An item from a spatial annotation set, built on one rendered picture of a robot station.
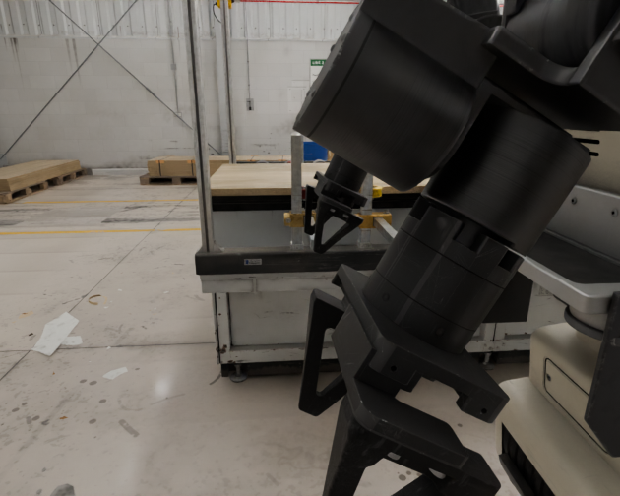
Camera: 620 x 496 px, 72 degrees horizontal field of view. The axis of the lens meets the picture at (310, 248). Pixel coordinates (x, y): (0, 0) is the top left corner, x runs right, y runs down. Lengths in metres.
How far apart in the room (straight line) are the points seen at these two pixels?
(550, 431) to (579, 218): 0.27
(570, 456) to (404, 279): 0.45
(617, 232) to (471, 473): 0.36
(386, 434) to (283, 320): 1.79
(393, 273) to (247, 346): 1.82
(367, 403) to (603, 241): 0.40
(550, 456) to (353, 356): 0.47
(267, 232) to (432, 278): 1.58
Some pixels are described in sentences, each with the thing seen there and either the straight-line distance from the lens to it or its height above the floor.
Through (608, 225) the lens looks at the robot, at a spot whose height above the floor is 1.07.
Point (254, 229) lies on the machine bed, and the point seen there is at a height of 0.72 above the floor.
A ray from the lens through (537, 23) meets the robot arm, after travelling 0.23.
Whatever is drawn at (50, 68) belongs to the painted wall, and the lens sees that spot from 9.52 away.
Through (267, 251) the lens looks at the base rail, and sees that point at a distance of 1.54.
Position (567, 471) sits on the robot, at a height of 0.79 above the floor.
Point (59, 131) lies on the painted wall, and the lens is 9.52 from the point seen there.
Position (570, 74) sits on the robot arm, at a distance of 0.20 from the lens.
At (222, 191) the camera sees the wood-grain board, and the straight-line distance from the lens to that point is 1.67.
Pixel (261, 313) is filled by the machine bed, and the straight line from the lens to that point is 1.92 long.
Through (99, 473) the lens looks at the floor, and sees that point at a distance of 1.80.
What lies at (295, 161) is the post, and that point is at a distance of 1.48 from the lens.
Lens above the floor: 1.18
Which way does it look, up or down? 18 degrees down
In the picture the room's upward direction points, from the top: straight up
